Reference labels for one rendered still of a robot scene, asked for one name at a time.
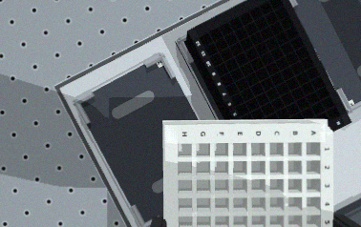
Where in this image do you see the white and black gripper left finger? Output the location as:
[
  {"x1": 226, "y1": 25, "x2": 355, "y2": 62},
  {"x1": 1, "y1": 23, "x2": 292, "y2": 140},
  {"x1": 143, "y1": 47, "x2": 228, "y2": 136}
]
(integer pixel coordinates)
[{"x1": 150, "y1": 217, "x2": 166, "y2": 227}]

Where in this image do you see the white well plate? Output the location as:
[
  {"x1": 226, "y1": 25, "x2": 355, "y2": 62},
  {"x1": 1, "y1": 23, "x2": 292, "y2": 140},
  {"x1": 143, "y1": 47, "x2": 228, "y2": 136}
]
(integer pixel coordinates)
[{"x1": 162, "y1": 119, "x2": 333, "y2": 227}]

